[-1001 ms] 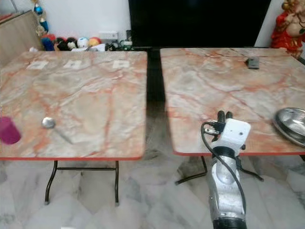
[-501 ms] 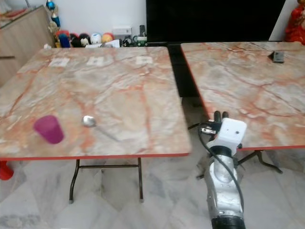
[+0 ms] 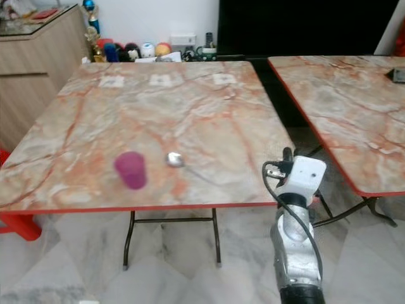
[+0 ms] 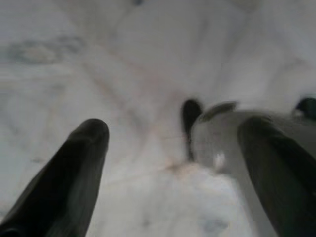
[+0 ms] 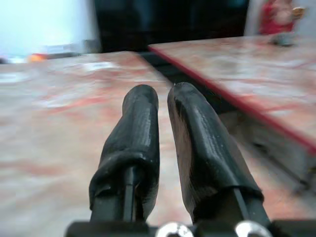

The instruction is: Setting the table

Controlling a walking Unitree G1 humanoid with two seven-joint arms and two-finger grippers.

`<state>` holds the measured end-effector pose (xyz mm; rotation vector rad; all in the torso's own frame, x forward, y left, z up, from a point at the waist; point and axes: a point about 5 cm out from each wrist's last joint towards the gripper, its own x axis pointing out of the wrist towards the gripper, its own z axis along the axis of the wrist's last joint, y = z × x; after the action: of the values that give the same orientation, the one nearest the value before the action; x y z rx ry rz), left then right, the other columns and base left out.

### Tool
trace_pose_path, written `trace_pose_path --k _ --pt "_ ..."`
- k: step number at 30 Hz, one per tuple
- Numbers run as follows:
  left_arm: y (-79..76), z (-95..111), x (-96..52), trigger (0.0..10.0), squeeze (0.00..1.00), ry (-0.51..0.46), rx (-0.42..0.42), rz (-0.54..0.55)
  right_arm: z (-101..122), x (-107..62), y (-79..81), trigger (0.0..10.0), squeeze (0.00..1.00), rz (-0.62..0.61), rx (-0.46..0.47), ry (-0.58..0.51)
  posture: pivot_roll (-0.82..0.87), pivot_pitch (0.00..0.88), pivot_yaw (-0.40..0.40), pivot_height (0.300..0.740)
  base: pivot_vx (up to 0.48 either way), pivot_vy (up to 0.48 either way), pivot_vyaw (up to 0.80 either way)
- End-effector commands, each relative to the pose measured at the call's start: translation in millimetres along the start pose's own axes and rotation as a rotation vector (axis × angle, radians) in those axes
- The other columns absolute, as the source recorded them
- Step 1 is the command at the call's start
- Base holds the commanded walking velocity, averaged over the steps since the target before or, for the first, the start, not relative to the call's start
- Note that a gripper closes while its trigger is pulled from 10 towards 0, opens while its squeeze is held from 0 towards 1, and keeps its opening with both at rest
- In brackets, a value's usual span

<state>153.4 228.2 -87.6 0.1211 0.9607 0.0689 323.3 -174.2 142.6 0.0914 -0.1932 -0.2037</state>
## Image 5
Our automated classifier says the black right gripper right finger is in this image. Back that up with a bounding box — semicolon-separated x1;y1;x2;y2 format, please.
167;82;271;223

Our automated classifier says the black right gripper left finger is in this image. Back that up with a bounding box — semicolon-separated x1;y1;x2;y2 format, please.
88;84;160;222

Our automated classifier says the marble pattern folding table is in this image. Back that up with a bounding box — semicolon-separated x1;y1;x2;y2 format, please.
0;50;188;237
148;34;316;155

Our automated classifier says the large black television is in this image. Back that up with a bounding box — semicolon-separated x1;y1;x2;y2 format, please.
95;0;247;54

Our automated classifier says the orange round figure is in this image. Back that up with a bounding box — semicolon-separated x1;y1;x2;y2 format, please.
27;53;47;63

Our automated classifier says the small grey object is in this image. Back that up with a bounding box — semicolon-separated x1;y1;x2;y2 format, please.
270;34;297;47

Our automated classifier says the red figurine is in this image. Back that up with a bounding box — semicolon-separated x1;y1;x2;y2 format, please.
258;0;295;36

